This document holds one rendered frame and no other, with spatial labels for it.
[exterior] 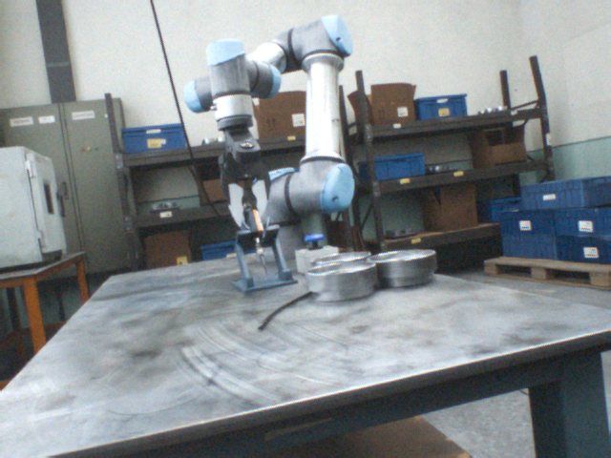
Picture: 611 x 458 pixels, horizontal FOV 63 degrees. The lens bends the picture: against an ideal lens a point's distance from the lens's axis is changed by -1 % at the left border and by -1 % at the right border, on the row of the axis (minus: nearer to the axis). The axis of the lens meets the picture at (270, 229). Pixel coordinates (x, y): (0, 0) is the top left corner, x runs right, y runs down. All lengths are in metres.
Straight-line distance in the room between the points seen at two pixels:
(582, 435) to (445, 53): 5.38
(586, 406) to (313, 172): 0.84
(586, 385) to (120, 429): 0.42
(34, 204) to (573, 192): 3.82
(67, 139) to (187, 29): 1.53
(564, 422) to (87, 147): 4.32
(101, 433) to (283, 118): 4.12
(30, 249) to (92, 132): 1.93
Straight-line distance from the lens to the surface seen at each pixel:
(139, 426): 0.41
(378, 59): 5.45
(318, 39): 1.39
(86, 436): 0.42
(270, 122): 4.42
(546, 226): 4.75
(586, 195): 4.51
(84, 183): 4.57
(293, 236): 1.29
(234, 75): 0.99
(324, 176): 1.22
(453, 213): 5.00
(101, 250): 4.56
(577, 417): 0.58
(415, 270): 0.76
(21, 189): 2.91
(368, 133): 4.56
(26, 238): 2.90
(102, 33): 5.08
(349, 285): 0.70
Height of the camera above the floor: 0.95
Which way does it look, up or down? 3 degrees down
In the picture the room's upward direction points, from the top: 8 degrees counter-clockwise
